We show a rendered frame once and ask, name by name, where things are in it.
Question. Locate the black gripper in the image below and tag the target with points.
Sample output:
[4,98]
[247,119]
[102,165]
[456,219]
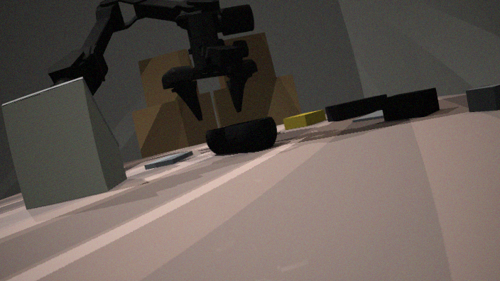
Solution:
[181,78]

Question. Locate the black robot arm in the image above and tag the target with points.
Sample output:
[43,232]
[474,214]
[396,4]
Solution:
[198,17]

